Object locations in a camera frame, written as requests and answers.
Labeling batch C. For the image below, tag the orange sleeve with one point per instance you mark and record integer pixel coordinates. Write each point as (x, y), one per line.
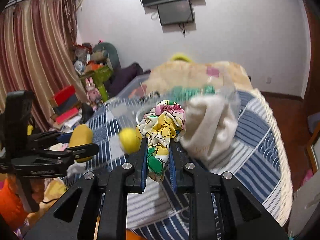
(11, 208)

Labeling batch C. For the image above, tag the grey dinosaur plush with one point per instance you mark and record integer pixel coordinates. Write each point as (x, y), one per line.
(107, 53)

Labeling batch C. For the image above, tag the wall power socket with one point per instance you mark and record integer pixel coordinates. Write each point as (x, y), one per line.
(268, 80)

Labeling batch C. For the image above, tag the small wall monitor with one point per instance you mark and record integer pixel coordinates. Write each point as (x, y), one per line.
(177, 12)

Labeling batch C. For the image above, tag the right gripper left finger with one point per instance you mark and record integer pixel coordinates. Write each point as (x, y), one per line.
(136, 181)

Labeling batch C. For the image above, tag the yellow felt doll head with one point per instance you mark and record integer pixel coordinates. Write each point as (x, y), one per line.
(129, 142)

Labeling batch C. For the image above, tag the yellow sponge block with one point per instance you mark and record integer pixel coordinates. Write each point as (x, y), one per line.
(82, 135)

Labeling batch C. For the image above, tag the white drawstring pouch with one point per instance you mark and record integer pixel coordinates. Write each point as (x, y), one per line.
(210, 126)

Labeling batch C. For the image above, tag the clear plastic storage box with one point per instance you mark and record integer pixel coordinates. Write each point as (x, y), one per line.
(131, 111)

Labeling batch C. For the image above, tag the floral yellow fabric cloth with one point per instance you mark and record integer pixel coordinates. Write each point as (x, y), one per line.
(163, 123)

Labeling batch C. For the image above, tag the pink bunny doll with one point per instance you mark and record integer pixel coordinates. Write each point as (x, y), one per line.
(93, 94)

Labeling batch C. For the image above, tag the striped red beige curtain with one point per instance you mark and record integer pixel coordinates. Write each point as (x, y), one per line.
(37, 42)

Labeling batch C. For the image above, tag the yellow green plush headboard item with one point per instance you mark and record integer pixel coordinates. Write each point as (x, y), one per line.
(181, 57)

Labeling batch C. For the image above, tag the green cardboard box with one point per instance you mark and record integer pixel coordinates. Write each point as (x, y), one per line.
(99, 76)

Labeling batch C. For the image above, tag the person's left hand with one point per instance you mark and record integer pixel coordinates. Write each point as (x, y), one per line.
(37, 187)

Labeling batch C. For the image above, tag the red box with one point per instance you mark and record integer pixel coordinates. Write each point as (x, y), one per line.
(61, 96)

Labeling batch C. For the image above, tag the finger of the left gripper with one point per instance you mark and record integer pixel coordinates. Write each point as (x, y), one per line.
(62, 137)
(83, 152)

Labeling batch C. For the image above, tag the dark purple clothing pile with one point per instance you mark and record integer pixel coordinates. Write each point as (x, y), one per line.
(122, 77)

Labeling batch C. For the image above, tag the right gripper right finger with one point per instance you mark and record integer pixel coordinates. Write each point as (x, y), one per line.
(181, 169)

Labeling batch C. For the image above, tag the blue white patterned bedspread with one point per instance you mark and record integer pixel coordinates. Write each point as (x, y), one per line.
(256, 157)

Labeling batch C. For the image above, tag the beige patchwork fleece blanket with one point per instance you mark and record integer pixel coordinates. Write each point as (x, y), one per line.
(196, 75)

